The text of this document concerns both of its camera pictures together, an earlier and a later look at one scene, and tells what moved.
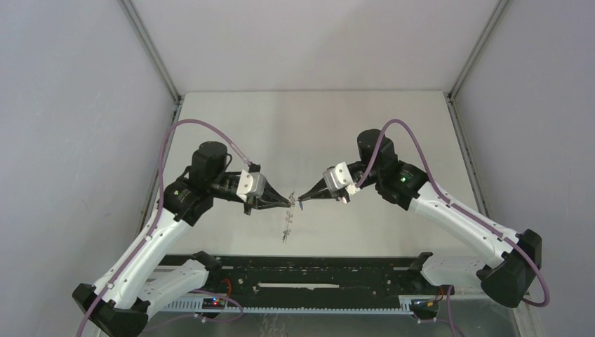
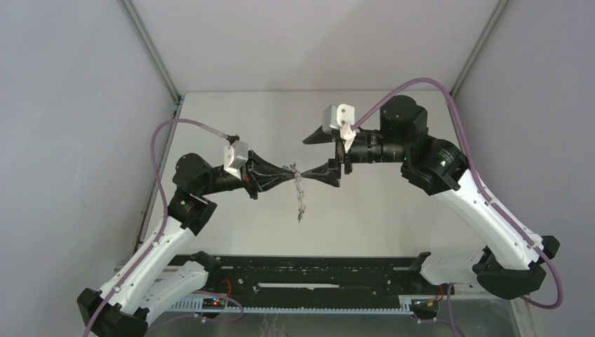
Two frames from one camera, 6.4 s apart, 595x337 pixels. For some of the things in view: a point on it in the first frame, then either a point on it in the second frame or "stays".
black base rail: [310, 276] stays
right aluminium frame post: [499, 10] stays
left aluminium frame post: [153, 50] stays
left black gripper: [270, 199] → [253, 184]
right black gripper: [319, 191] → [325, 173]
